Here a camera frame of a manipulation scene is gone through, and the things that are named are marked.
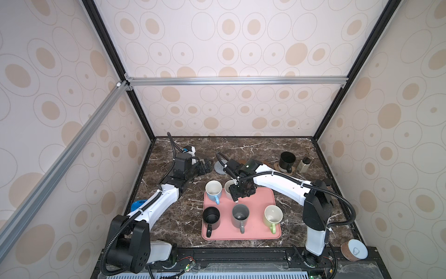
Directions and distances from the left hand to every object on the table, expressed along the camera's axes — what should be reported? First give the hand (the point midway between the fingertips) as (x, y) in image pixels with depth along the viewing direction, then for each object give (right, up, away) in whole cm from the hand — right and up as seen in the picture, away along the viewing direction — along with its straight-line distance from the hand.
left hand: (210, 159), depth 84 cm
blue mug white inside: (+1, -16, +6) cm, 17 cm away
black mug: (+41, -1, +12) cm, 43 cm away
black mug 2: (+1, -28, -1) cm, 28 cm away
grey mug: (+14, -26, 0) cm, 30 cm away
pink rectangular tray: (+22, -33, 0) cm, 40 cm away
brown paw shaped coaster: (+38, -5, +21) cm, 44 cm away
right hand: (+13, -18, -1) cm, 22 cm away
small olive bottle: (+51, -4, +13) cm, 53 cm away
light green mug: (+30, -26, -2) cm, 40 cm away
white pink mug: (+8, -13, -8) cm, 17 cm away
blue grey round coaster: (+5, -3, -15) cm, 16 cm away
